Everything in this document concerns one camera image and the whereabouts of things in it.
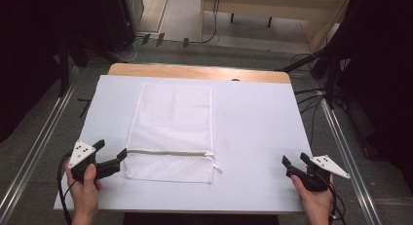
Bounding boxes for white table sheet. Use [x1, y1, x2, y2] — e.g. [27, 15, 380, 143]
[53, 74, 314, 214]

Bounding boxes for wooden table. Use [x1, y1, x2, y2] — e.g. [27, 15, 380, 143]
[107, 62, 292, 85]

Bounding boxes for black curtain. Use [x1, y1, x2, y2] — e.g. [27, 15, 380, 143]
[0, 0, 110, 143]
[329, 0, 413, 190]

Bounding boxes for white floor cable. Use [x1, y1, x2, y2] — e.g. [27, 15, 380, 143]
[111, 36, 144, 64]

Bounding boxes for person's left hand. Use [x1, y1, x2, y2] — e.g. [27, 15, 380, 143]
[65, 163, 103, 217]

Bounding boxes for dark cabinet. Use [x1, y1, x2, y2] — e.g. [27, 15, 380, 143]
[98, 0, 146, 55]

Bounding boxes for black floor cables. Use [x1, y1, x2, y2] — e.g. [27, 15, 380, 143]
[292, 86, 326, 149]

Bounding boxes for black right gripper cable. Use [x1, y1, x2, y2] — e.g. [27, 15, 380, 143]
[326, 180, 348, 225]

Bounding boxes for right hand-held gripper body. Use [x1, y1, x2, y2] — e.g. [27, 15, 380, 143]
[304, 154, 352, 193]

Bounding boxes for black metal stand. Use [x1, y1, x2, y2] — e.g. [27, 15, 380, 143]
[57, 36, 72, 98]
[275, 48, 342, 111]

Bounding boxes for metal floor rail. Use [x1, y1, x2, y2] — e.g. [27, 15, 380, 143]
[0, 67, 81, 221]
[319, 97, 384, 225]

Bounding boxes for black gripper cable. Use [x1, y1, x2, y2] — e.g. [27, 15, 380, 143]
[326, 180, 348, 225]
[56, 150, 78, 225]

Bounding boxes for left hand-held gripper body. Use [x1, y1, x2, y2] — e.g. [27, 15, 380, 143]
[67, 139, 98, 184]

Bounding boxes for white mesh laundry bag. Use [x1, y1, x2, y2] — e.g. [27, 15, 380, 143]
[124, 83, 224, 184]

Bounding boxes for light wooden furniture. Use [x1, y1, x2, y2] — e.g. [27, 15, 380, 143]
[200, 0, 354, 54]

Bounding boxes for person's right hand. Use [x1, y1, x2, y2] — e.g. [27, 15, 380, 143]
[290, 174, 335, 217]

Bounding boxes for black hanging cable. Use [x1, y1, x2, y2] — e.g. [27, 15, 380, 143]
[182, 0, 223, 49]

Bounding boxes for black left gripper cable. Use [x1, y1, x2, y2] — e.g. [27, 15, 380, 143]
[56, 150, 78, 225]

